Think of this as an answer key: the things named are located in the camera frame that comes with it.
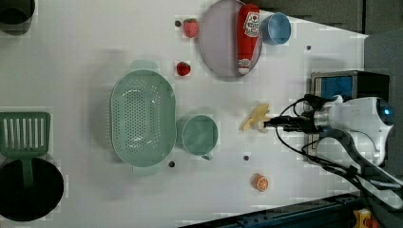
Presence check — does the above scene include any black round pan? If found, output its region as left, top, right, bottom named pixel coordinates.
left=0, top=159, right=64, bottom=221

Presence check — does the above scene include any grey round plate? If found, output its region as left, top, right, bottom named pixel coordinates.
left=199, top=0, right=263, bottom=77

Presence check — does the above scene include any green slotted spatula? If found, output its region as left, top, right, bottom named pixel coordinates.
left=0, top=112, right=51, bottom=188

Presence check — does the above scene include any blue metal frame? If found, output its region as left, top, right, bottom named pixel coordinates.
left=182, top=194, right=363, bottom=228

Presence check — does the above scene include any red plush ketchup bottle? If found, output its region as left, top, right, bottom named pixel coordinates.
left=237, top=4, right=259, bottom=75

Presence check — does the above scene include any orange slice toy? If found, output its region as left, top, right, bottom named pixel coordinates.
left=252, top=174, right=269, bottom=192

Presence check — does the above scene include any dark cylindrical cup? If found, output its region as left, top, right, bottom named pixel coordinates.
left=0, top=0, right=36, bottom=36

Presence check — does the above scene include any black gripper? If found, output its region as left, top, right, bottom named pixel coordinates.
left=265, top=116, right=317, bottom=133

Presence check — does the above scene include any green mug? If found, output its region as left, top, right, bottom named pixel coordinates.
left=177, top=115, right=219, bottom=161

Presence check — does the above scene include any black toaster oven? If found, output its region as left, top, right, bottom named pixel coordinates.
left=311, top=70, right=395, bottom=166

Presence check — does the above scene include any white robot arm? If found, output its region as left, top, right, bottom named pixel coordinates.
left=259, top=94, right=402, bottom=212

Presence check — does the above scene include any green colander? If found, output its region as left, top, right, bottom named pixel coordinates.
left=109, top=60, right=177, bottom=176

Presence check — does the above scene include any small red strawberry toy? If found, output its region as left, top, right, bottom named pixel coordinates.
left=176, top=62, right=191, bottom=77

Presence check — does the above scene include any large red strawberry toy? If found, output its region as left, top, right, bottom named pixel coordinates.
left=183, top=18, right=199, bottom=38

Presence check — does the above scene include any yellow plush peeled banana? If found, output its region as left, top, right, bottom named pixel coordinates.
left=240, top=104, right=271, bottom=131

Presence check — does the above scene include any blue bowl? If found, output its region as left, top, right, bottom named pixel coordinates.
left=260, top=12, right=292, bottom=46

